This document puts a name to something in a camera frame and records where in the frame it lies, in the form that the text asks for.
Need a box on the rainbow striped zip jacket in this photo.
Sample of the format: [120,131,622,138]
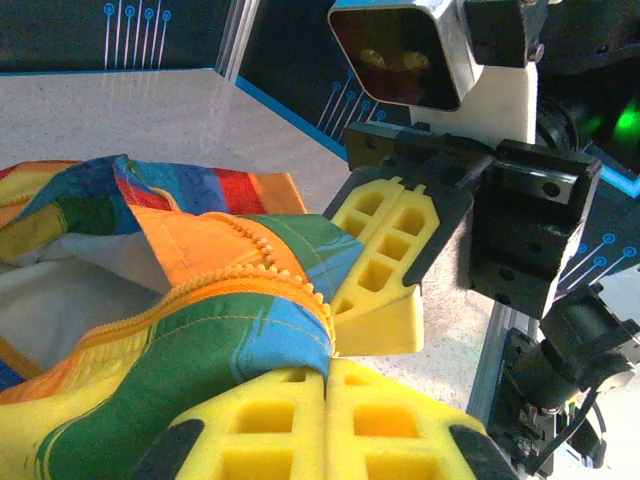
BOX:
[0,154,366,480]

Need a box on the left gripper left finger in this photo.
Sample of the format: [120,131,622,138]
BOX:
[132,367,329,480]

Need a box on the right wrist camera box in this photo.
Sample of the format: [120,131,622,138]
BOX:
[327,0,540,149]

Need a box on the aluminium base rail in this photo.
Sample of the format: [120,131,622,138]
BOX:
[464,299,544,451]

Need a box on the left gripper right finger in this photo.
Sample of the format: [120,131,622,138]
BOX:
[324,357,521,480]

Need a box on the right aluminium frame post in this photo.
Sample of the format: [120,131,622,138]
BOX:
[214,0,265,82]

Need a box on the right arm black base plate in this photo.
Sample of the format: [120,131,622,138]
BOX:
[487,327,556,471]

